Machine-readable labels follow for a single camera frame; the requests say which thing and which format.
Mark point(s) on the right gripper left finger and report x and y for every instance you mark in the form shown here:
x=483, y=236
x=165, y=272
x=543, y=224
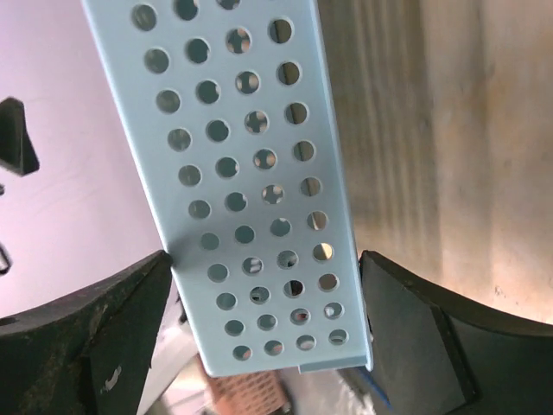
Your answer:
x=88, y=352

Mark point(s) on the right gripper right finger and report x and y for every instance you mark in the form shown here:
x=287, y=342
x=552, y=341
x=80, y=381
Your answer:
x=438, y=352

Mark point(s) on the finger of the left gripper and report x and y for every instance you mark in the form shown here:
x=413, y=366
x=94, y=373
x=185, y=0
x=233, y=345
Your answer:
x=17, y=152

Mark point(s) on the pink perforated basket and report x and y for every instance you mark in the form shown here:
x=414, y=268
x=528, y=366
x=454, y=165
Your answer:
x=251, y=393

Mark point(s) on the light blue perforated basket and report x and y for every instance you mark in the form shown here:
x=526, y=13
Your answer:
x=228, y=112

